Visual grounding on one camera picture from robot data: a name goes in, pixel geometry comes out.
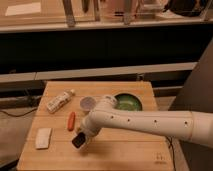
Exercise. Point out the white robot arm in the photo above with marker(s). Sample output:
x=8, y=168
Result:
x=190, y=126

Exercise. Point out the black eraser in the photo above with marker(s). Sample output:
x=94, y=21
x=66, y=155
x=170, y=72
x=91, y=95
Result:
x=79, y=140

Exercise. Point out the white paper sheet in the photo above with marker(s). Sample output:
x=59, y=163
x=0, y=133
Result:
x=22, y=9

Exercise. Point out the orange carrot toy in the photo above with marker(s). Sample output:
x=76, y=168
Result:
x=71, y=122

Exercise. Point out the white sponge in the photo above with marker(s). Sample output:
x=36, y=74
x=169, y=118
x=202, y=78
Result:
x=43, y=138

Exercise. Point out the white plastic bottle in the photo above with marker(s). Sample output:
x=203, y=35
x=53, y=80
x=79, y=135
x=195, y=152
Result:
x=60, y=100

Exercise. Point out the green bowl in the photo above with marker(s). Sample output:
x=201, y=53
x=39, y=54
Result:
x=128, y=102

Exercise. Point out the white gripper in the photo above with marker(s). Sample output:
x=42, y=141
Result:
x=89, y=128

